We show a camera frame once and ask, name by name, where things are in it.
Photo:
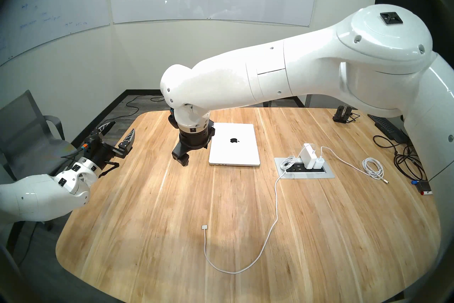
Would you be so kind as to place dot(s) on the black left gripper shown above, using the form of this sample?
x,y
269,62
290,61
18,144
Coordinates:
x,y
99,156

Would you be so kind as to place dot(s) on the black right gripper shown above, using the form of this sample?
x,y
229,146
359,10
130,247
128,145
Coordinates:
x,y
194,140

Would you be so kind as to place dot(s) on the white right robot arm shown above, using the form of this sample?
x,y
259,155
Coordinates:
x,y
283,68

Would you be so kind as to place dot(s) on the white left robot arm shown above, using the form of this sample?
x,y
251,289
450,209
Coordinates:
x,y
35,195

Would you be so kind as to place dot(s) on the silver MacBook laptop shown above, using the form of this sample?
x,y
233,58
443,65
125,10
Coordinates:
x,y
234,149

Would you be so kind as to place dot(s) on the black charging dock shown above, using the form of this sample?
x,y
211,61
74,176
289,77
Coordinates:
x,y
342,114

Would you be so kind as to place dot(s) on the dark grey office chair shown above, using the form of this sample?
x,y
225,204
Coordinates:
x,y
25,128

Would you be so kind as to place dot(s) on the large white power adapter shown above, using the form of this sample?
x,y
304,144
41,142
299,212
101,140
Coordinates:
x,y
306,156

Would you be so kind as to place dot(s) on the grey mesh office chair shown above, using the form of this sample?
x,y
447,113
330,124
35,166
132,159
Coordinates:
x,y
308,101

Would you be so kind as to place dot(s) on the small white power adapter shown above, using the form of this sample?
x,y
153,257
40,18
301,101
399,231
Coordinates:
x,y
320,163

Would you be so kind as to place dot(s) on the silver table outlet box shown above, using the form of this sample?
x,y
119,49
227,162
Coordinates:
x,y
319,175

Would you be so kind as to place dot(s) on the black keyboard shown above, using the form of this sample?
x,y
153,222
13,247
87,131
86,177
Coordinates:
x,y
385,126

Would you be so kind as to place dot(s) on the small grey device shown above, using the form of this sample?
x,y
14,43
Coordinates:
x,y
424,187

